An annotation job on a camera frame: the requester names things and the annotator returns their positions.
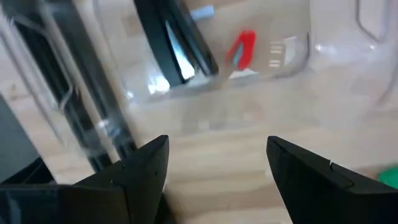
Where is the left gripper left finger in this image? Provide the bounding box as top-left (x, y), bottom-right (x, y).
top-left (0, 134), bottom-right (170, 224)

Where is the green tape roll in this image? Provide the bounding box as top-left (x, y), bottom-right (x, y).
top-left (377, 166), bottom-right (398, 189)

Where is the clear plastic bin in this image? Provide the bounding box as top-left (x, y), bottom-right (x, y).
top-left (0, 0), bottom-right (398, 175)

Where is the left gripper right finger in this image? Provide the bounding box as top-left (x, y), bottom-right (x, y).
top-left (266, 135), bottom-right (398, 224)

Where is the red tape roll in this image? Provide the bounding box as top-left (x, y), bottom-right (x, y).
top-left (225, 29), bottom-right (257, 72)

